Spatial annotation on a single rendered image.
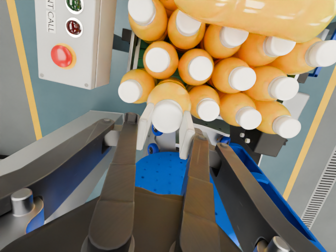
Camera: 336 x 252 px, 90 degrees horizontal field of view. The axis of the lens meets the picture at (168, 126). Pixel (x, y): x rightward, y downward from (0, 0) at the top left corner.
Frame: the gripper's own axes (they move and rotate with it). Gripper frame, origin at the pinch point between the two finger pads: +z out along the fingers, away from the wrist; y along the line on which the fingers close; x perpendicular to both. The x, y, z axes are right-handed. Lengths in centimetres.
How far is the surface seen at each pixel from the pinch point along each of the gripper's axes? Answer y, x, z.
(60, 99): -92, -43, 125
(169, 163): 3.7, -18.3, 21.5
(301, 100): 42, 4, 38
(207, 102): 6.7, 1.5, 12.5
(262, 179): 62, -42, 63
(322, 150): 148, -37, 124
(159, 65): -3.0, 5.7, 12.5
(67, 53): -18.9, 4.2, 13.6
